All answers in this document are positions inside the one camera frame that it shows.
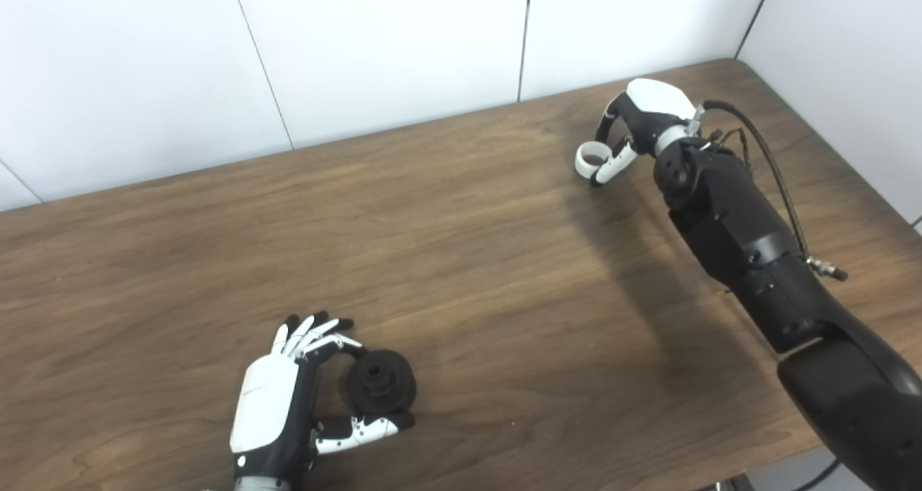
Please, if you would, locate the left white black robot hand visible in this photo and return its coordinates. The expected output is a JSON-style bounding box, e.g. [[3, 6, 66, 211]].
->
[[229, 311, 416, 481]]

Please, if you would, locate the round black plastic part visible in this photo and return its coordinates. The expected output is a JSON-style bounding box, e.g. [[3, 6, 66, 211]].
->
[[348, 349, 417, 415]]

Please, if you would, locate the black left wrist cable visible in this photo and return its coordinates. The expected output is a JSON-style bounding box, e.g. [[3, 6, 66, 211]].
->
[[702, 100, 849, 281]]

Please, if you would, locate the white plastic ring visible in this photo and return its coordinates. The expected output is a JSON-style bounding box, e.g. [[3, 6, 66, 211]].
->
[[575, 141, 613, 177]]

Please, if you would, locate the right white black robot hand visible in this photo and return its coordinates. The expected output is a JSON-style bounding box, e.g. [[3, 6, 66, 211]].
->
[[589, 78, 699, 187]]

